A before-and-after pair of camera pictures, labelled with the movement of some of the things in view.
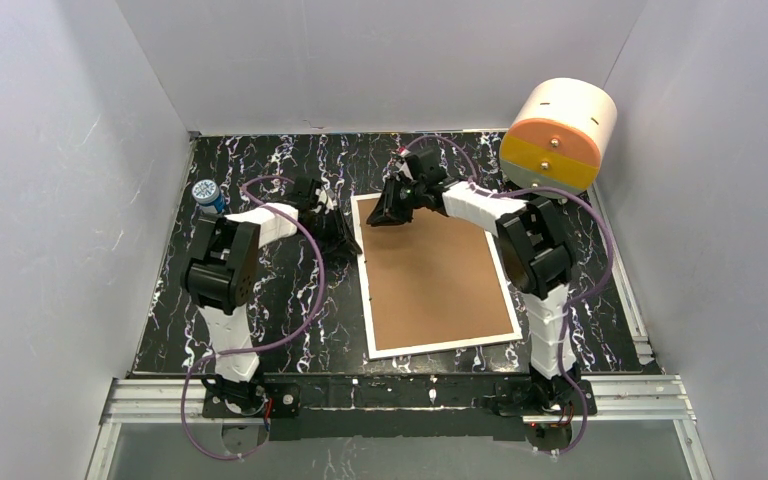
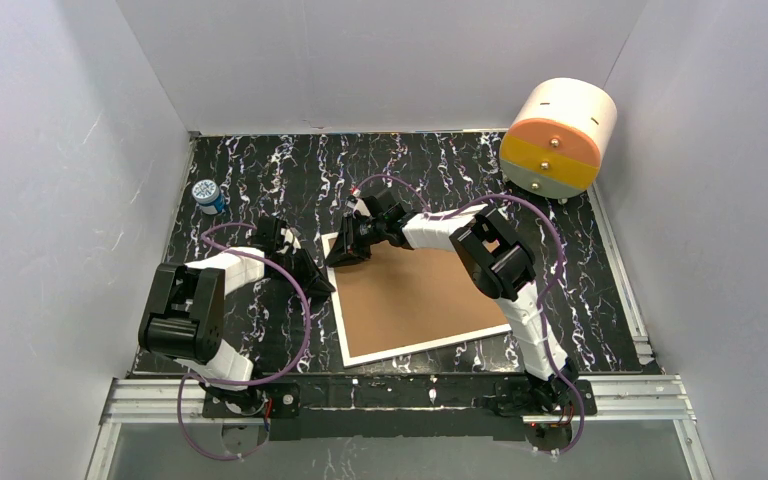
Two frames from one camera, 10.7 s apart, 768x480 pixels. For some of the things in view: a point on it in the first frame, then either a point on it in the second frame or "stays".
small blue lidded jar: (206, 193) stays
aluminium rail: (645, 399) stays
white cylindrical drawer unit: (559, 132) stays
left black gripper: (330, 221) → (297, 266)
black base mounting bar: (489, 407) stays
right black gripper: (404, 198) → (362, 235)
